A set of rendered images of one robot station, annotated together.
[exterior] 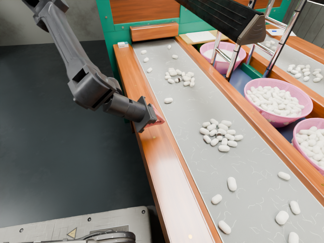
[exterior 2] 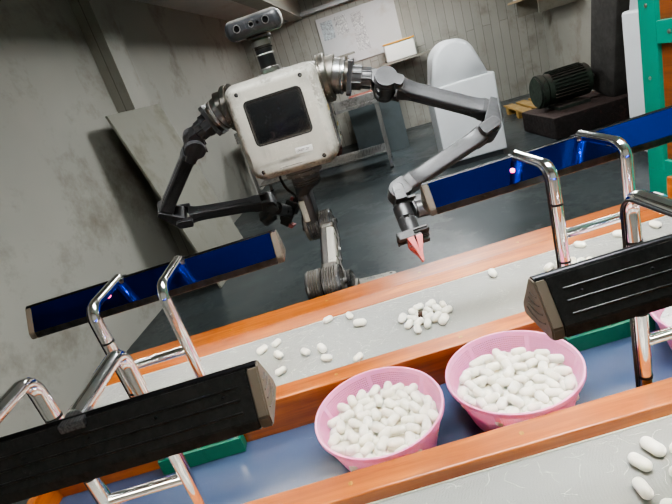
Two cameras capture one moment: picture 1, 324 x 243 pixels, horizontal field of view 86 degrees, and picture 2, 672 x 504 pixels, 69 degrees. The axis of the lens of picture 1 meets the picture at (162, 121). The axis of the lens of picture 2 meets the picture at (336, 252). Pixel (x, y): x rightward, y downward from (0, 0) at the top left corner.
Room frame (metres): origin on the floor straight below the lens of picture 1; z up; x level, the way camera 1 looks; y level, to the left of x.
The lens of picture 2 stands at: (0.60, -1.33, 1.41)
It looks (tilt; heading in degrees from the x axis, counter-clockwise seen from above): 20 degrees down; 109
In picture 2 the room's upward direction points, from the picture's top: 18 degrees counter-clockwise
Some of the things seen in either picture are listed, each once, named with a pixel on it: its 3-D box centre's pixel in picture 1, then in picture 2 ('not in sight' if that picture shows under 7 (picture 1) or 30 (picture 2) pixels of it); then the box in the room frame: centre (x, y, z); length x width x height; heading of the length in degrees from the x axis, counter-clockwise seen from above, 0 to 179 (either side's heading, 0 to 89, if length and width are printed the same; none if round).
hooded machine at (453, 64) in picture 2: not in sight; (462, 100); (0.53, 4.50, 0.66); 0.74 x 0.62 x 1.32; 6
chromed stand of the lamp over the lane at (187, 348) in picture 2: not in sight; (176, 361); (-0.14, -0.52, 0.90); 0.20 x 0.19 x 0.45; 18
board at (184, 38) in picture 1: (205, 36); not in sight; (1.21, -0.29, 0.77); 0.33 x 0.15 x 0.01; 108
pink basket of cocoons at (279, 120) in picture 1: (271, 103); (515, 386); (0.59, -0.49, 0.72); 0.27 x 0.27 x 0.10
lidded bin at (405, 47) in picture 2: not in sight; (399, 49); (-0.33, 7.49, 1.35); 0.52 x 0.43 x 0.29; 8
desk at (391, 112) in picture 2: not in sight; (378, 119); (-0.85, 6.78, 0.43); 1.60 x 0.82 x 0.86; 98
